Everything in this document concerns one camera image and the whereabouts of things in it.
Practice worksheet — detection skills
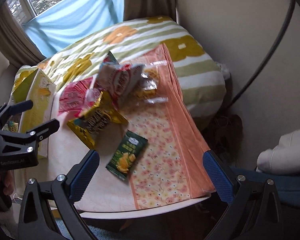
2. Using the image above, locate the dark green chips bag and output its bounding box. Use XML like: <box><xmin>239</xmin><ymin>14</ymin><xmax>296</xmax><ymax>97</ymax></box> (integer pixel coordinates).
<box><xmin>106</xmin><ymin>130</ymin><xmax>148</xmax><ymax>180</ymax></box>

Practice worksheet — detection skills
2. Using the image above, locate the gold black snack bag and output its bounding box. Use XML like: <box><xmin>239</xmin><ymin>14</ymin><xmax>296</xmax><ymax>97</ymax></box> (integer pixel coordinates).
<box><xmin>67</xmin><ymin>91</ymin><xmax>128</xmax><ymax>150</ymax></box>

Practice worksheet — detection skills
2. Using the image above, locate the clear waffle packet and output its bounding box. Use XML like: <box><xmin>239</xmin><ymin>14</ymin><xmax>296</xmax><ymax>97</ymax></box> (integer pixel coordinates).
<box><xmin>122</xmin><ymin>64</ymin><xmax>169</xmax><ymax>113</ymax></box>

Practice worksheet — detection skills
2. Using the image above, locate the red white snack bag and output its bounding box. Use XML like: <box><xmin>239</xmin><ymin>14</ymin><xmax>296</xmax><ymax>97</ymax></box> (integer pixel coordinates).
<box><xmin>92</xmin><ymin>62</ymin><xmax>145</xmax><ymax>107</ymax></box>

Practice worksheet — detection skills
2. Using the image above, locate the left hand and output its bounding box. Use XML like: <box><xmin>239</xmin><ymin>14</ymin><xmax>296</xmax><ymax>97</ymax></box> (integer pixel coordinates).
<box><xmin>0</xmin><ymin>171</ymin><xmax>14</xmax><ymax>195</ymax></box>

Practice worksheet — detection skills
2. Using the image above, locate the pink floral cloth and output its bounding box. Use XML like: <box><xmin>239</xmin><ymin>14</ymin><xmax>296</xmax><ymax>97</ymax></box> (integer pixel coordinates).
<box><xmin>121</xmin><ymin>44</ymin><xmax>215</xmax><ymax>210</ymax></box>

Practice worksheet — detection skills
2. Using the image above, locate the green cardboard box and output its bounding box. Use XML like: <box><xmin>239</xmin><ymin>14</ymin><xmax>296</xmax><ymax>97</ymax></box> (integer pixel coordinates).
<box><xmin>11</xmin><ymin>68</ymin><xmax>58</xmax><ymax>159</ymax></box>

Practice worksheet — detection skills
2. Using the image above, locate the left brown curtain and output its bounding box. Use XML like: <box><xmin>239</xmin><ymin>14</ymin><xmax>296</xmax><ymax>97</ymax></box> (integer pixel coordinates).
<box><xmin>0</xmin><ymin>3</ymin><xmax>46</xmax><ymax>69</ymax></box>

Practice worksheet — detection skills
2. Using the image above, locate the floral striped duvet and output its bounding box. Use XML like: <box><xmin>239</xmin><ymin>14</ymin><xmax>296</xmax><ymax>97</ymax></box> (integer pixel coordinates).
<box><xmin>13</xmin><ymin>16</ymin><xmax>226</xmax><ymax>118</ymax></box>

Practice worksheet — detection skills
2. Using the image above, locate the blue window cloth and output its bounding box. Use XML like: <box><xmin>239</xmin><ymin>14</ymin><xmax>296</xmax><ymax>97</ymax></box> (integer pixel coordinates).
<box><xmin>23</xmin><ymin>0</ymin><xmax>124</xmax><ymax>57</ymax></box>

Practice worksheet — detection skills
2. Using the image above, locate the black curved cable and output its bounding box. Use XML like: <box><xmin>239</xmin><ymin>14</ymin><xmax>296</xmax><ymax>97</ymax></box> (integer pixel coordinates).
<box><xmin>228</xmin><ymin>0</ymin><xmax>297</xmax><ymax>108</ymax></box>

